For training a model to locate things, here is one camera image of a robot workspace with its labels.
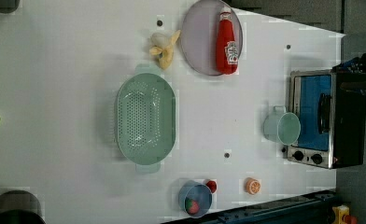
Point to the small red toy fruit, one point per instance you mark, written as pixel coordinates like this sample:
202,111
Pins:
212,185

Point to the peeled toy banana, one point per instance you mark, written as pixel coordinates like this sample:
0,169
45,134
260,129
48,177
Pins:
163,48

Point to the red ketchup bottle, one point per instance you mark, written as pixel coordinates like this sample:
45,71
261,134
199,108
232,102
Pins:
226,47

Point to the dark round base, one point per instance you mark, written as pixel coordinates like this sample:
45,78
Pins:
20,207
9,6

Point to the light green mug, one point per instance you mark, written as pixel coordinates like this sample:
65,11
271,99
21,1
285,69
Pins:
281,126

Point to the dark round base top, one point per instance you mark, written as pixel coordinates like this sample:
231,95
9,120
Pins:
9,6

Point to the grey round plate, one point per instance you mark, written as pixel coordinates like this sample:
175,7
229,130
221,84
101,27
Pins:
199,35

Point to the toy orange half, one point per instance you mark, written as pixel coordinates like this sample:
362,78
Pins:
253,186

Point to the dark round base bottom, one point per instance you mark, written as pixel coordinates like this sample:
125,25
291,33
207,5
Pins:
20,207

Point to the black toaster oven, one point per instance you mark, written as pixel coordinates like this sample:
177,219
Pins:
332,118

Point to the blue cup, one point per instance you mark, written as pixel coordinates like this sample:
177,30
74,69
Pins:
198,192

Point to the green plastic strainer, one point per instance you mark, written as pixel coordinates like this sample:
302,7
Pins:
146,118

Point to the blue table frame rail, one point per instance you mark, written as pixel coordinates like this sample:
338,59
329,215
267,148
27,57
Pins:
312,208

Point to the toy strawberry in cup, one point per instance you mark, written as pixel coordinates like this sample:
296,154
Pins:
191,206

